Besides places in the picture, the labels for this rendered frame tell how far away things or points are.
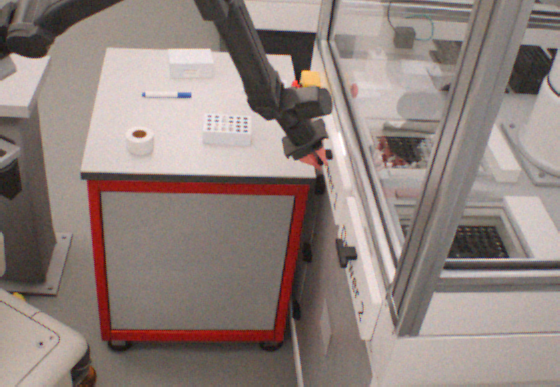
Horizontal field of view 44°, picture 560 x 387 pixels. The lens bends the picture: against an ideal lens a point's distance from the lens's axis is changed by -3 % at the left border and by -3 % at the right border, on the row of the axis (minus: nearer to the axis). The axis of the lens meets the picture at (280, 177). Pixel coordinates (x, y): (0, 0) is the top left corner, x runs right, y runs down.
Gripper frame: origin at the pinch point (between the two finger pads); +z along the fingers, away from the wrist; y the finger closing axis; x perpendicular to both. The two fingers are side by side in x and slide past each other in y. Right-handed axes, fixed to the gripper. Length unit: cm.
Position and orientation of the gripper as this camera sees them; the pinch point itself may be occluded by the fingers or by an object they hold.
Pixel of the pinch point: (322, 164)
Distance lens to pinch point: 157.4
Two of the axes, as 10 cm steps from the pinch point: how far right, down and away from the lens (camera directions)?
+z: 4.8, 6.4, 6.0
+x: -1.1, -6.3, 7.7
